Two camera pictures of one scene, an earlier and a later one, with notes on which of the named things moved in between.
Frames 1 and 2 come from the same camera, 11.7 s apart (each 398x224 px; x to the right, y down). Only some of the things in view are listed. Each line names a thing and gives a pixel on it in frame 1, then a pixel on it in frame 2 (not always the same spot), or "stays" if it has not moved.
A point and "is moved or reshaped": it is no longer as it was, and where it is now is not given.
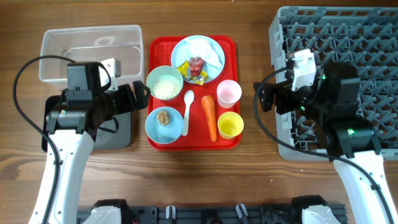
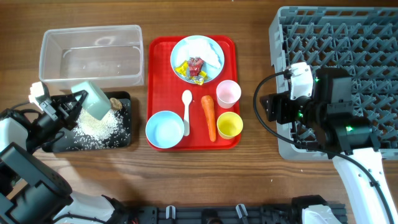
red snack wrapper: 196,65 stays
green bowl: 165,82 is moved or reshaped
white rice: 166,86 to 91,132
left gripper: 127,104 to 56,104
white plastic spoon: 189,98 stays
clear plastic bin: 124,43 stays
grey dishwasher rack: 366,36 stays
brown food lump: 163,117 is moved or reshaped
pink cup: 228,93 stays
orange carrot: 209,106 stays
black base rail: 238,214 stays
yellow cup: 230,125 stays
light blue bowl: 163,125 is moved or reshaped
